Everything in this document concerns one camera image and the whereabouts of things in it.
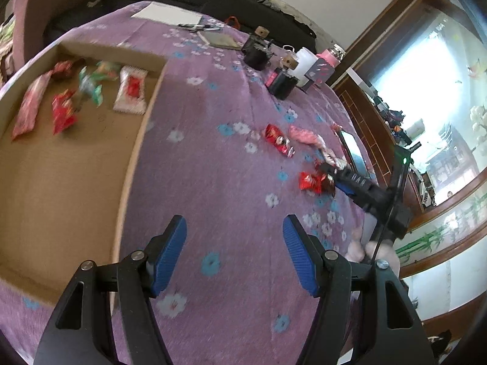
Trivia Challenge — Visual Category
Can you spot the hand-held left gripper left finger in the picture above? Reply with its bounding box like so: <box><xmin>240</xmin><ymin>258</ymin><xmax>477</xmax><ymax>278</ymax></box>
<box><xmin>33</xmin><ymin>215</ymin><xmax>188</xmax><ymax>365</ymax></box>

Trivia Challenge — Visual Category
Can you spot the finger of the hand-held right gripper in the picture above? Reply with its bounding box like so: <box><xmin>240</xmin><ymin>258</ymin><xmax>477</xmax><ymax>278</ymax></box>
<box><xmin>332</xmin><ymin>182</ymin><xmax>361</xmax><ymax>199</ymax></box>
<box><xmin>317</xmin><ymin>163</ymin><xmax>355</xmax><ymax>184</ymax></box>

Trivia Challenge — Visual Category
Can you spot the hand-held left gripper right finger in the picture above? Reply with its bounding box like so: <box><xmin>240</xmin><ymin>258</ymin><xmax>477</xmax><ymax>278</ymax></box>
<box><xmin>282</xmin><ymin>215</ymin><xmax>436</xmax><ymax>365</ymax></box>

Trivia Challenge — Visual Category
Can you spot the red candy gold emblem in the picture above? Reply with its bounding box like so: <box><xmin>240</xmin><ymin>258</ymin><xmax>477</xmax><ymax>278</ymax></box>
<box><xmin>299</xmin><ymin>171</ymin><xmax>337</xmax><ymax>198</ymax></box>

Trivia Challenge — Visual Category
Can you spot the cardboard box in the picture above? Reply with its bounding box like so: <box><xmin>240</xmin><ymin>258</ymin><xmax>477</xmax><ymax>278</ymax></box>
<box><xmin>0</xmin><ymin>38</ymin><xmax>168</xmax><ymax>308</ymax></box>

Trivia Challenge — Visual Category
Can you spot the small white red-label packet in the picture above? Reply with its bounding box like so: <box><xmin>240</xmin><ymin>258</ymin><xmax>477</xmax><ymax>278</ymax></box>
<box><xmin>113</xmin><ymin>65</ymin><xmax>148</xmax><ymax>115</ymax></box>

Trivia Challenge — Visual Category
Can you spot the red foil snack packet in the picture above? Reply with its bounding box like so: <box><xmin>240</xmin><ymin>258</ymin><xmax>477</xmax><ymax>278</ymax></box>
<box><xmin>51</xmin><ymin>89</ymin><xmax>78</xmax><ymax>135</ymax></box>

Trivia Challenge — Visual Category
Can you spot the green candy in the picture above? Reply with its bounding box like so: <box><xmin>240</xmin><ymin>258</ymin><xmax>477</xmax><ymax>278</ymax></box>
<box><xmin>95</xmin><ymin>61</ymin><xmax>121</xmax><ymax>81</ymax></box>
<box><xmin>78</xmin><ymin>66</ymin><xmax>104</xmax><ymax>108</ymax></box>

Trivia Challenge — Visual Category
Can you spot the long pink floral snack packet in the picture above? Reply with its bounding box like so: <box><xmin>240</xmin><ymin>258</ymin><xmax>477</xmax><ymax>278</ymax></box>
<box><xmin>11</xmin><ymin>70</ymin><xmax>54</xmax><ymax>141</ymax></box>

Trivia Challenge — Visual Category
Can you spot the dark red candy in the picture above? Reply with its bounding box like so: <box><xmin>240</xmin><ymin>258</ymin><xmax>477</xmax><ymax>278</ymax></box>
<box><xmin>51</xmin><ymin>60</ymin><xmax>86</xmax><ymax>80</ymax></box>

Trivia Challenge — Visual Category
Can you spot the person's right hand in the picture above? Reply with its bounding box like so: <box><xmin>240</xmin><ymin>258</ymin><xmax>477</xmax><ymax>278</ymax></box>
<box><xmin>363</xmin><ymin>239</ymin><xmax>401</xmax><ymax>275</ymax></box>

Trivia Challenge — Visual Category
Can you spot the white snack packet red label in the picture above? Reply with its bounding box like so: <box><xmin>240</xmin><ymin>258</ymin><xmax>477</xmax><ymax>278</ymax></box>
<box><xmin>320</xmin><ymin>148</ymin><xmax>347</xmax><ymax>170</ymax></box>

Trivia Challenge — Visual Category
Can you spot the black smartphone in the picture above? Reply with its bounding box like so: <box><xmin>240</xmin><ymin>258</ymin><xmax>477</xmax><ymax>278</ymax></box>
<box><xmin>338</xmin><ymin>129</ymin><xmax>371</xmax><ymax>177</ymax></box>

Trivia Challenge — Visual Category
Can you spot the pink translucent snack packet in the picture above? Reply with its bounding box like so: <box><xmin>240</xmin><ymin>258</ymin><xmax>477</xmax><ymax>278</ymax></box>
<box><xmin>288</xmin><ymin>125</ymin><xmax>327</xmax><ymax>150</ymax></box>

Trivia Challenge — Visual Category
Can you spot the large red gold-print snack packet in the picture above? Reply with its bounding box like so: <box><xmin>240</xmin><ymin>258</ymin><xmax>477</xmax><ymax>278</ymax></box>
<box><xmin>265</xmin><ymin>123</ymin><xmax>296</xmax><ymax>159</ymax></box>

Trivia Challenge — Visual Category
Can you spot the wooden cabinet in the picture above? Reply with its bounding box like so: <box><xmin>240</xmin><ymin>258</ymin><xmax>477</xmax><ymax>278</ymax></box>
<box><xmin>331</xmin><ymin>0</ymin><xmax>487</xmax><ymax>274</ymax></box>

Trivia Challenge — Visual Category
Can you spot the purple floral tablecloth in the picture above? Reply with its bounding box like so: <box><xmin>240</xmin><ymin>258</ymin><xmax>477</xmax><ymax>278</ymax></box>
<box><xmin>0</xmin><ymin>0</ymin><xmax>381</xmax><ymax>365</ymax></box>

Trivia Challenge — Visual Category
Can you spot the black holder with cork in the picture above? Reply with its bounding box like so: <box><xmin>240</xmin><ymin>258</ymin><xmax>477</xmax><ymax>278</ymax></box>
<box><xmin>266</xmin><ymin>53</ymin><xmax>301</xmax><ymax>100</ymax></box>
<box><xmin>241</xmin><ymin>26</ymin><xmax>275</xmax><ymax>71</ymax></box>

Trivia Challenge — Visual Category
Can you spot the bright window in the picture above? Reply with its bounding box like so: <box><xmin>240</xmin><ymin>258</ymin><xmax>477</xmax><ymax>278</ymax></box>
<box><xmin>373</xmin><ymin>11</ymin><xmax>487</xmax><ymax>214</ymax></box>

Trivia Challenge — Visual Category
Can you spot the white plastic jar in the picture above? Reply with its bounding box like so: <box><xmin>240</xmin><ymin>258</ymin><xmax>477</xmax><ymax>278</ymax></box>
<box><xmin>291</xmin><ymin>47</ymin><xmax>318</xmax><ymax>88</ymax></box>

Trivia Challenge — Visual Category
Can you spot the pink thermos knitted sleeve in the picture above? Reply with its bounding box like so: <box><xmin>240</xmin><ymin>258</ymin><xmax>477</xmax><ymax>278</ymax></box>
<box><xmin>316</xmin><ymin>43</ymin><xmax>347</xmax><ymax>80</ymax></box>

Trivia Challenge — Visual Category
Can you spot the olive notebook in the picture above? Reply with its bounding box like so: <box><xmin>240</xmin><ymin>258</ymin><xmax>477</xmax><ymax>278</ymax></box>
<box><xmin>198</xmin><ymin>30</ymin><xmax>244</xmax><ymax>51</ymax></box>

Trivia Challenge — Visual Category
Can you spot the white paper sheet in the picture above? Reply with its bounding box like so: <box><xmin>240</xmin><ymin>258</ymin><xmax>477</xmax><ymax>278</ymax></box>
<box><xmin>131</xmin><ymin>2</ymin><xmax>204</xmax><ymax>26</ymax></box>

